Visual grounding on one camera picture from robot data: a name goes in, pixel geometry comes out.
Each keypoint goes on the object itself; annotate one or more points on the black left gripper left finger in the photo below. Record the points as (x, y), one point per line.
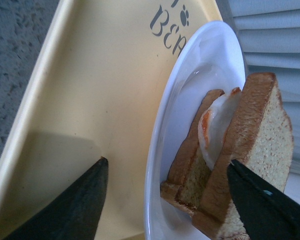
(74, 214)

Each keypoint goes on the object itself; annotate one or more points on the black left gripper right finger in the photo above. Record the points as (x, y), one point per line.
(266, 212)

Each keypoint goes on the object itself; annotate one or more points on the bread slice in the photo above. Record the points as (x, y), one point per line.
(260, 136)
(188, 173)

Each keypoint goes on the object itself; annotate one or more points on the white round plate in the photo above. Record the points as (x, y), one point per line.
(211, 59)

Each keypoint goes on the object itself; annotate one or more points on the fried egg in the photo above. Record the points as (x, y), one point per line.
(213, 125)

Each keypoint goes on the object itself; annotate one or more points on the yellow bear tray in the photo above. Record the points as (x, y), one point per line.
(94, 92)

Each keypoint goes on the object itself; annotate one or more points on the grey white curtain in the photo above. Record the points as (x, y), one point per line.
(269, 35)

